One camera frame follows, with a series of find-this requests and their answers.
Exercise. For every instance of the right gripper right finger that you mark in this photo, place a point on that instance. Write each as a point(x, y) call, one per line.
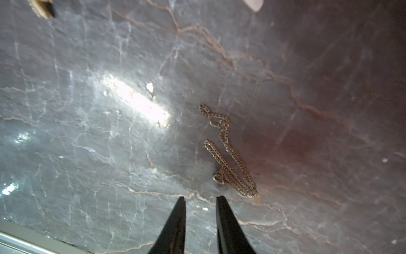
point(230, 236)

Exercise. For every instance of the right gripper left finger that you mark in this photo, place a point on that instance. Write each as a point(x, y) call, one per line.
point(172, 237)

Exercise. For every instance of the wooden jewelry display stand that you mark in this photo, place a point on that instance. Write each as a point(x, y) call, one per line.
point(43, 8)

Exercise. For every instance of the small white bead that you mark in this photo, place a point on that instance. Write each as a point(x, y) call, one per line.
point(150, 87)

